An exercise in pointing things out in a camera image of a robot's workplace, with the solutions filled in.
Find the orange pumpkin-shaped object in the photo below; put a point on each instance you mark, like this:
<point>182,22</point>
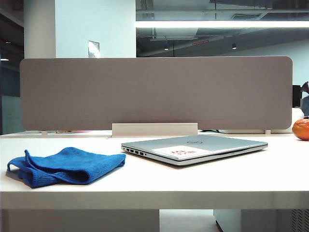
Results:
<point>301,129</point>

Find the grey wall plaque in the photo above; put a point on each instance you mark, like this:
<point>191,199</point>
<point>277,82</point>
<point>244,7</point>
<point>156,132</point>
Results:
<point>93,48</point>

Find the white divider mounting bracket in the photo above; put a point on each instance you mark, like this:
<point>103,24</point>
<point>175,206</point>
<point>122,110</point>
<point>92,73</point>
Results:
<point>154,129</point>

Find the dark monitor behind divider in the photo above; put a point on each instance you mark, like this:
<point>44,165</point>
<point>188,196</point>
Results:
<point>297,96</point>

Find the grey-brown fabric desk divider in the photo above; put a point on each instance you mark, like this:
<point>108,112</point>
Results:
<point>144,96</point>

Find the small white divider clip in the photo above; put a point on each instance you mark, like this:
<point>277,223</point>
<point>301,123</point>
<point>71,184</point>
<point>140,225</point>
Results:
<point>44,133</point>
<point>267,132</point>

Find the long white ceiling light strip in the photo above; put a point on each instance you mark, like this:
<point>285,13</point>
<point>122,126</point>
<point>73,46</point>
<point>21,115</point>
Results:
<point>217,24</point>

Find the silver closed laptop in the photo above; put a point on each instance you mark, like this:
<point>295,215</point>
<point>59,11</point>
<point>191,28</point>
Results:
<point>217,145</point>

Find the blue microfibre rag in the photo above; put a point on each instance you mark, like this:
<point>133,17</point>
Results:
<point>72,162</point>

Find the red lit ceiling sign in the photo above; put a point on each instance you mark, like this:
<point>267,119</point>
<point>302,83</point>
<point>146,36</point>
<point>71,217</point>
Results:
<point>200,42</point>

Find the white sticker with red print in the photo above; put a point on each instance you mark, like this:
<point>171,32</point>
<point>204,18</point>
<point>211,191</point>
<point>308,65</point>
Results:
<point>164,150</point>

